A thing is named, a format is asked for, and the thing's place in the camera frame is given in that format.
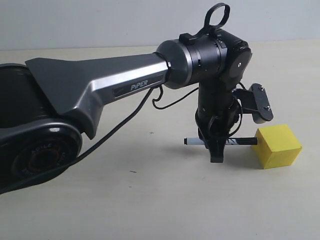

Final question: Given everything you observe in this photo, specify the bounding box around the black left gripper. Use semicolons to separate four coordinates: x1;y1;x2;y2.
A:
195;87;239;163

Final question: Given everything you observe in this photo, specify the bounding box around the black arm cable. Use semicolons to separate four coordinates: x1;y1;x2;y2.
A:
0;84;201;191

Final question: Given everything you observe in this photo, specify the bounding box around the black and white marker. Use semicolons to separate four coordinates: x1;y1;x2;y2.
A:
183;137;258;146

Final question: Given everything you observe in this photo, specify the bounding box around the yellow cube block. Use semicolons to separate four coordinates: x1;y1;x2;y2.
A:
252;124;303;169

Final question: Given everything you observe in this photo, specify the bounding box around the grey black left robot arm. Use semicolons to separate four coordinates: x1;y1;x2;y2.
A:
0;27;252;194

